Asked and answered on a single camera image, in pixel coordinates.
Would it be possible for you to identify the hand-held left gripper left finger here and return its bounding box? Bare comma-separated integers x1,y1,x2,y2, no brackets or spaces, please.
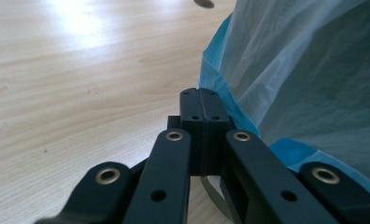
167,88,206,177

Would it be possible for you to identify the green round bin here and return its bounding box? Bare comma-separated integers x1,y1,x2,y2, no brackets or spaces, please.
200,175,237,224

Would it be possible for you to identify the white plastic bag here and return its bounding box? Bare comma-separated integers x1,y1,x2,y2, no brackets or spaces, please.
198,0,370,204

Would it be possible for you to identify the dark table grommet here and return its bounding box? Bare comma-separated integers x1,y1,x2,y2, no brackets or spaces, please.
193,0,216,9

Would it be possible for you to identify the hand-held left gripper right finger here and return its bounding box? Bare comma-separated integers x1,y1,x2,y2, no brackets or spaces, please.
197,88,237,177

